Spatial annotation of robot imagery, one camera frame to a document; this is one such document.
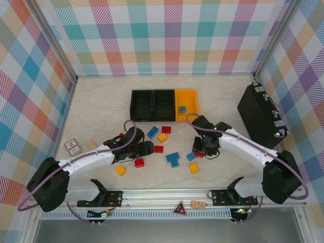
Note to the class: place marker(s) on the black hard case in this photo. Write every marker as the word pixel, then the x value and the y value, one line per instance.
pixel 260 116

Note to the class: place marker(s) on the yellow lego brick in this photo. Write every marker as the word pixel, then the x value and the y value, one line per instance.
pixel 162 138
pixel 193 168
pixel 121 170

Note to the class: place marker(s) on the small blue lego brick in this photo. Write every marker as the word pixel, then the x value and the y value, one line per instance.
pixel 182 109

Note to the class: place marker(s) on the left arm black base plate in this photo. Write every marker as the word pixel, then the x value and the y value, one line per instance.
pixel 115 197

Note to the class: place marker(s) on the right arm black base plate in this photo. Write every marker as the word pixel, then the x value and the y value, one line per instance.
pixel 220 197

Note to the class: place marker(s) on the blue two-by-four lego brick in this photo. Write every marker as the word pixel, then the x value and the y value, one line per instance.
pixel 153 132

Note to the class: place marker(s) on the red lego brick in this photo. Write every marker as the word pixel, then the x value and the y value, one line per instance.
pixel 199 155
pixel 166 129
pixel 139 163
pixel 159 149

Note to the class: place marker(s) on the aluminium mounting rail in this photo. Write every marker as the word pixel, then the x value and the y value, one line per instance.
pixel 164 196

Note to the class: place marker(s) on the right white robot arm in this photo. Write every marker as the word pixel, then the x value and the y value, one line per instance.
pixel 253 154

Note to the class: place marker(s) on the aluminium frame post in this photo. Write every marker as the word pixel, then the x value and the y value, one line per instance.
pixel 276 38
pixel 59 43

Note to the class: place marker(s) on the red white card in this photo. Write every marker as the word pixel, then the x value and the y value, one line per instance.
pixel 73 146

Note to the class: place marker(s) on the yellow plastic bin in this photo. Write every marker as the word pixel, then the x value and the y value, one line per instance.
pixel 188 100

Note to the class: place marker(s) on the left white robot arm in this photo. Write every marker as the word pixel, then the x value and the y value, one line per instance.
pixel 88 159

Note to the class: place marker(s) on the black plastic bin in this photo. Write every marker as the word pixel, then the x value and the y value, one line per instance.
pixel 141 105
pixel 164 105

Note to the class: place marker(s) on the small wooden block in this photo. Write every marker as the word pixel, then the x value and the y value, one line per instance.
pixel 91 144

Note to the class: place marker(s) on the red triangle sticker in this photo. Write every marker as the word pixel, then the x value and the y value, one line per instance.
pixel 180 209

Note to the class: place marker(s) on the small wooden tag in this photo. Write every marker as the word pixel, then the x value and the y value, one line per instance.
pixel 198 204

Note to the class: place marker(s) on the blue T-shaped lego piece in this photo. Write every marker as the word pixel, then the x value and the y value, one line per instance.
pixel 172 158

